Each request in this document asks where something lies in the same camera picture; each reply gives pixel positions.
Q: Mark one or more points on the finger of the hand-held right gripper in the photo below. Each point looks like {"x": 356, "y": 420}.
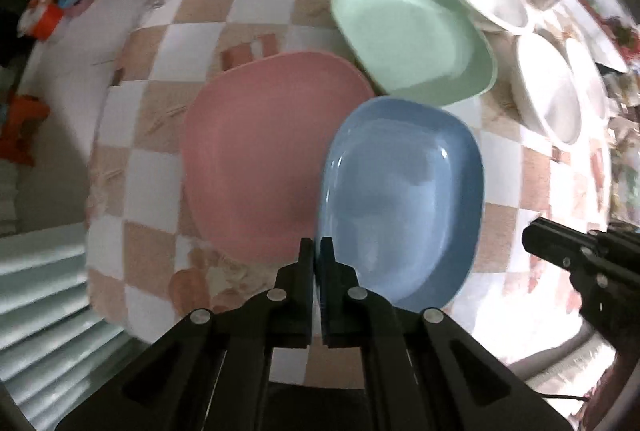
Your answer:
{"x": 622, "y": 231}
{"x": 555, "y": 247}

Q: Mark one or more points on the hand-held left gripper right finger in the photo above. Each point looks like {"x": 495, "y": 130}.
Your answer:
{"x": 328, "y": 273}

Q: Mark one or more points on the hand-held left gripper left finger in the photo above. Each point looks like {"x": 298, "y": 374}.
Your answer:
{"x": 303, "y": 273}

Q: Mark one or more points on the blue plate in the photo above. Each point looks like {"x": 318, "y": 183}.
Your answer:
{"x": 400, "y": 201}

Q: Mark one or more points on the pink plate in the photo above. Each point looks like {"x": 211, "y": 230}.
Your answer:
{"x": 250, "y": 151}

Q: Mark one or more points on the green plate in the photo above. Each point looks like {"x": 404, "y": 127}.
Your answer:
{"x": 407, "y": 36}

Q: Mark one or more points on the checkered tablecloth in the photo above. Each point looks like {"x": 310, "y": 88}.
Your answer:
{"x": 165, "y": 76}

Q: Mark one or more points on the pale green ribbed panel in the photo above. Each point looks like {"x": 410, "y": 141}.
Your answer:
{"x": 45, "y": 311}

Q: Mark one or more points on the orange cloth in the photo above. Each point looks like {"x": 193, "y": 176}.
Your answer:
{"x": 20, "y": 128}

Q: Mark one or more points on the orange bucket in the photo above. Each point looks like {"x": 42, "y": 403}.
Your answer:
{"x": 44, "y": 18}

